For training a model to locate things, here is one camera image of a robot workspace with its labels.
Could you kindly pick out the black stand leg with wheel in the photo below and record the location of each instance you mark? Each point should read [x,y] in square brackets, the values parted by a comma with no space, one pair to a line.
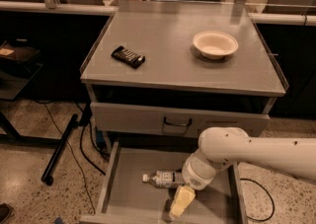
[47,176]

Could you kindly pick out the clear plastic bottle white cap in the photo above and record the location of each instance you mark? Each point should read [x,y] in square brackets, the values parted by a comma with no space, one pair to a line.
[164,179]

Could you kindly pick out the white paper bowl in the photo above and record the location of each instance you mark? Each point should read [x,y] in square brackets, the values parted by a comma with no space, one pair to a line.
[215,45]

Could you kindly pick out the open grey middle drawer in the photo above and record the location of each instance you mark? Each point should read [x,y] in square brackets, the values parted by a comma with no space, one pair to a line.
[126,199]

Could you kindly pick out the grey metal cabinet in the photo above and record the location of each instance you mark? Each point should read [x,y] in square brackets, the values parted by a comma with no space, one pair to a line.
[175,74]

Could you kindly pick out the dark side table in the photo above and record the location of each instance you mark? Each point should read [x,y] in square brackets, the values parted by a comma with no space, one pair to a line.
[19,64]

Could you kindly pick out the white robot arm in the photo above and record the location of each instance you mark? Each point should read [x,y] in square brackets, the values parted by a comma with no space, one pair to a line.
[218,148]

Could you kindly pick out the dark shoe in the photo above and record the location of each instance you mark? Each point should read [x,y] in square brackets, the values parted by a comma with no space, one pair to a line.
[5,212]

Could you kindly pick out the upper grey drawer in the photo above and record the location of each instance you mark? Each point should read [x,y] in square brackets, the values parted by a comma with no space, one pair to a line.
[149,120]

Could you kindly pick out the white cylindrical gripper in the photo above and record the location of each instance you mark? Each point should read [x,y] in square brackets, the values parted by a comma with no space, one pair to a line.
[195,178]

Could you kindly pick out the black snack bar packet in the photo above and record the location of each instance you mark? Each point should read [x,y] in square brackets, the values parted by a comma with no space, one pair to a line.
[128,57]

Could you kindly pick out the black drawer handle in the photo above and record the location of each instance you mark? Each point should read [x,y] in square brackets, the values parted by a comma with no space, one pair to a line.
[178,124]

